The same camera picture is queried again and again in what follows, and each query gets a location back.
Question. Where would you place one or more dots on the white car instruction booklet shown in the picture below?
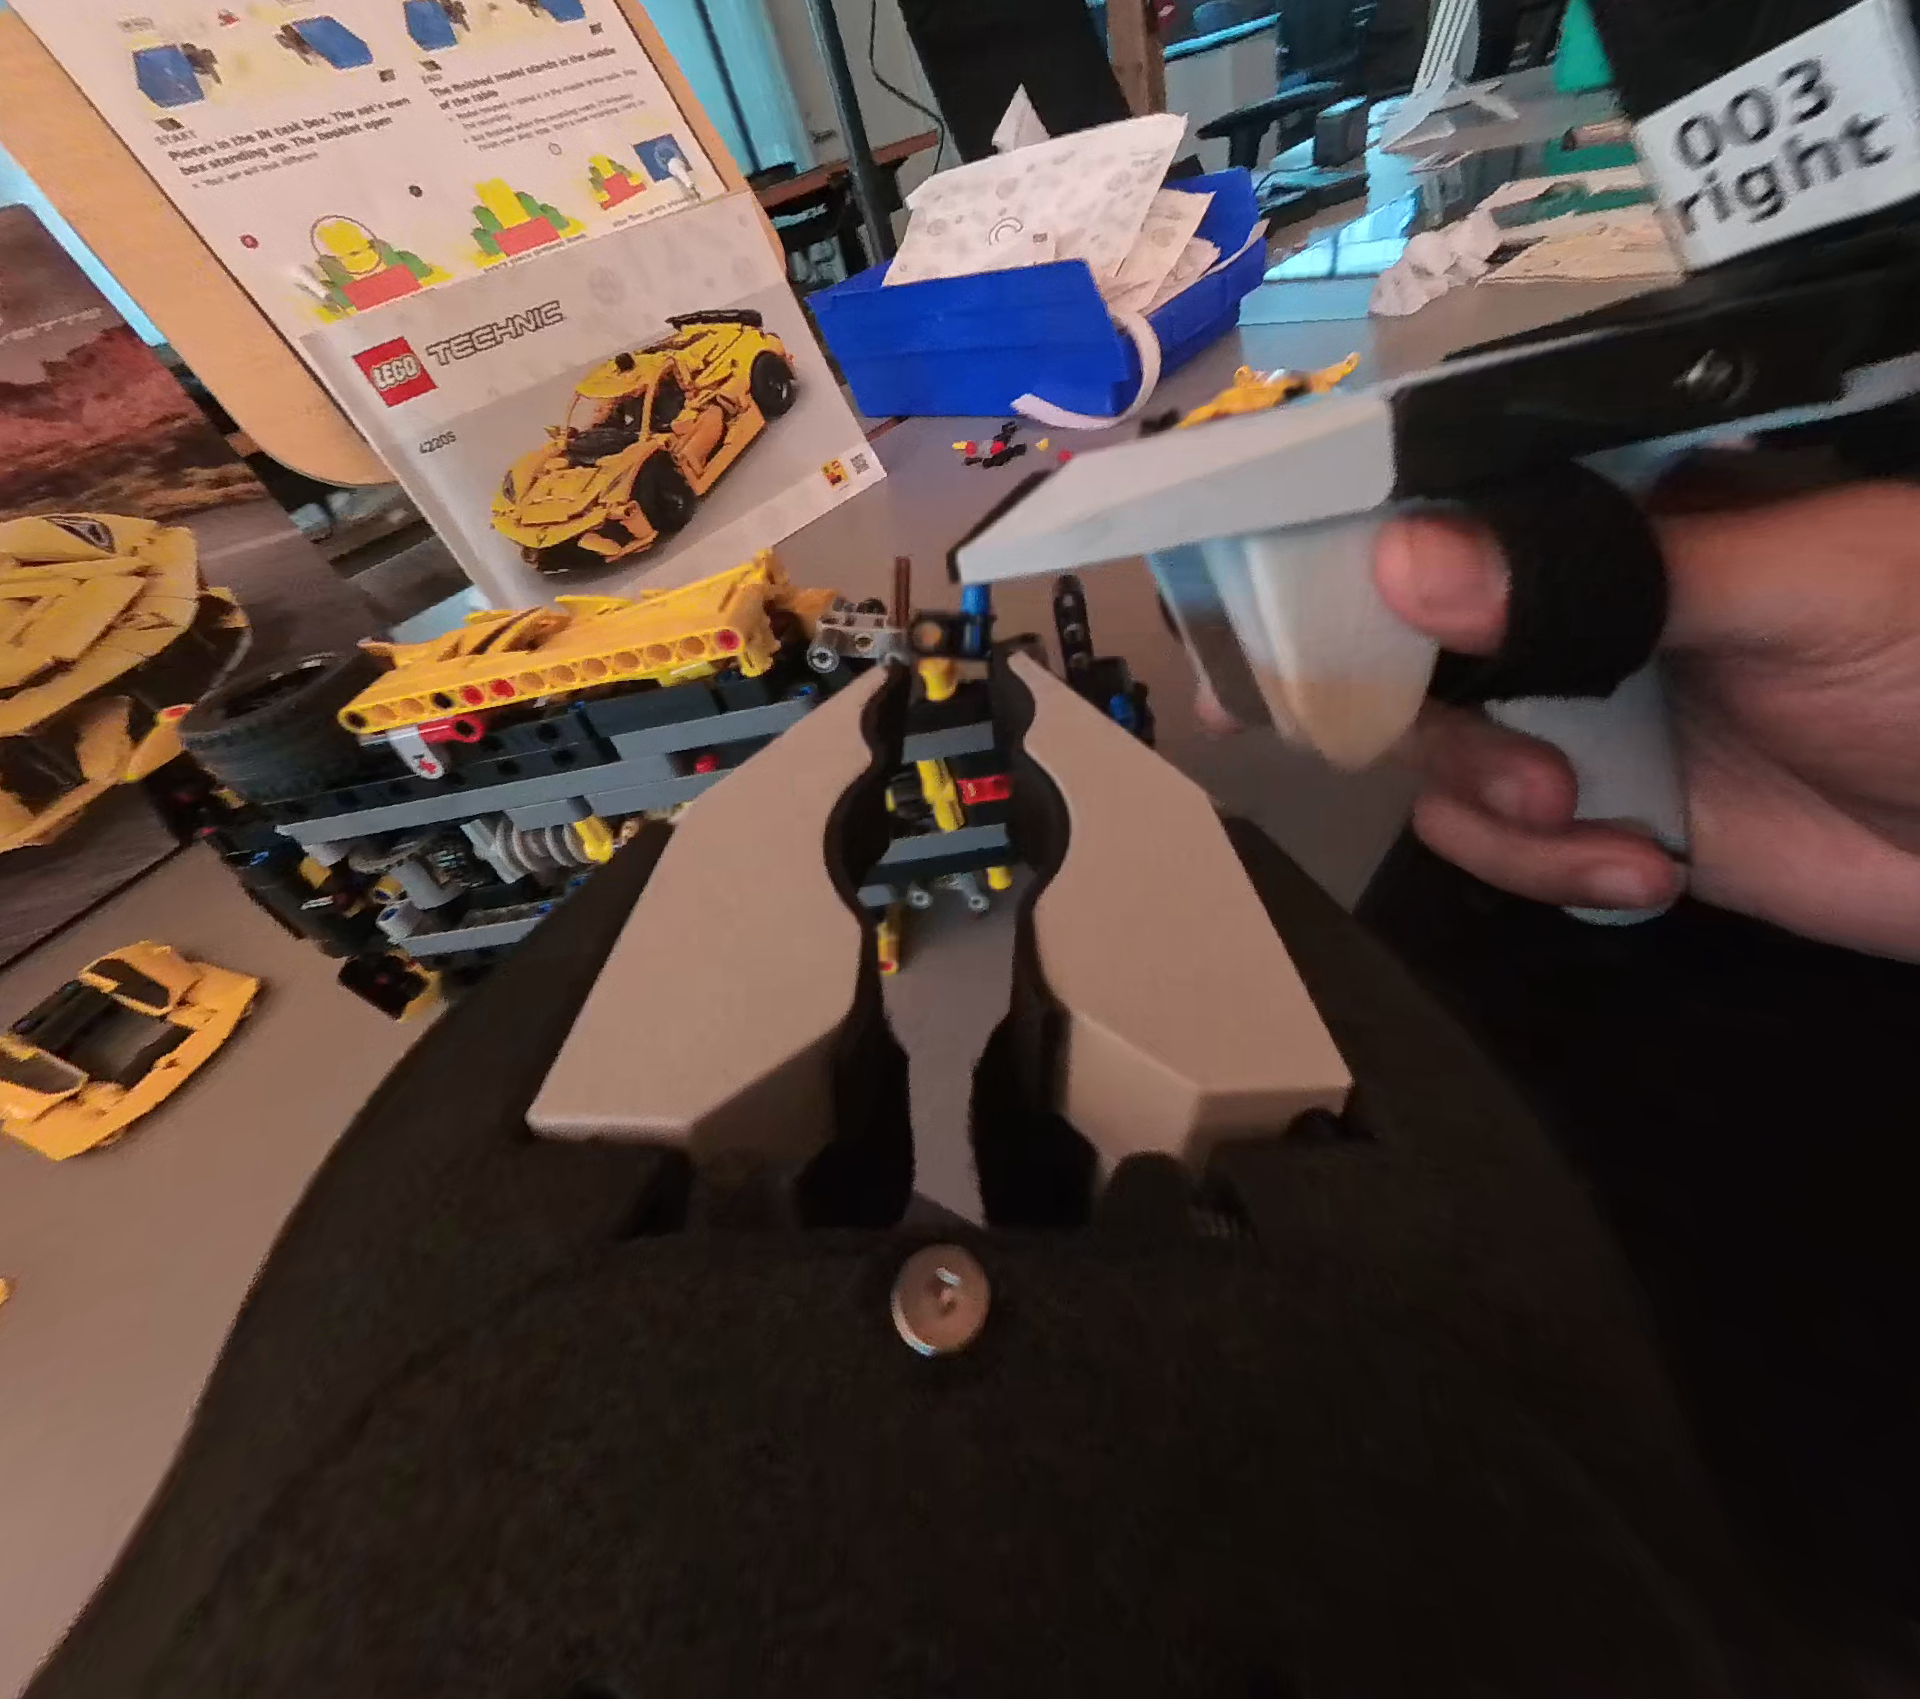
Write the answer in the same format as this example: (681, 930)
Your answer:
(450, 484)

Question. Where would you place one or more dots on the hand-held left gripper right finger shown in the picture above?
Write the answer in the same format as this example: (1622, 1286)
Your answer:
(1184, 964)

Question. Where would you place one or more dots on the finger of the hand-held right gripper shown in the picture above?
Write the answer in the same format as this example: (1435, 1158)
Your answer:
(1321, 650)
(1200, 484)

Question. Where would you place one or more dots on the white paper strip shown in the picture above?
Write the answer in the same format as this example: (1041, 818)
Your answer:
(1141, 364)

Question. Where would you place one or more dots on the white printed paper sheets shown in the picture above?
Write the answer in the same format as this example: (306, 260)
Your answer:
(1034, 198)

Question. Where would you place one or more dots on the crumpled white paper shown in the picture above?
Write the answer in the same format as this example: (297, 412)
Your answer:
(1432, 274)

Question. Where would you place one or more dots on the scatter of red black bricks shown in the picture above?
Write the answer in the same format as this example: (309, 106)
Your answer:
(1002, 446)

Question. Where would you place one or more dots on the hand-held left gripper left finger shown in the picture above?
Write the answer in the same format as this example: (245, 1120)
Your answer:
(705, 980)

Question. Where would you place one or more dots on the yellow toy brick car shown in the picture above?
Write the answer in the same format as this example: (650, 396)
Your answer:
(600, 664)

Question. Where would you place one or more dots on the pile of small bricks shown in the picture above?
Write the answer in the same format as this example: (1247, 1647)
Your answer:
(1260, 394)

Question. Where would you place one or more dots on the black office chair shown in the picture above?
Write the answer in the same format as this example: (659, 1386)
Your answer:
(1275, 102)

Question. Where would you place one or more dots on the dark car set box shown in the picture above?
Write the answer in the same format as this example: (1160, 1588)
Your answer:
(90, 408)

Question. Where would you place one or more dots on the black grey brick assembly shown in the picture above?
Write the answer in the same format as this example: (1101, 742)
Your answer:
(1102, 680)

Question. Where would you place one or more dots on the blue plastic bin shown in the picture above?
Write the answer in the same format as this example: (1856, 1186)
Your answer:
(961, 334)

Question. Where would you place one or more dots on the yellow brick car panel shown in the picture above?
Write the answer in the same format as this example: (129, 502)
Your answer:
(135, 1040)

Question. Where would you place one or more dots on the person's right hand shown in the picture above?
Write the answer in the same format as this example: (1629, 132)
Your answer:
(1800, 710)

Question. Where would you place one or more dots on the black fabric panel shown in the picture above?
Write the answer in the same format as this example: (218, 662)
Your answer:
(1005, 34)

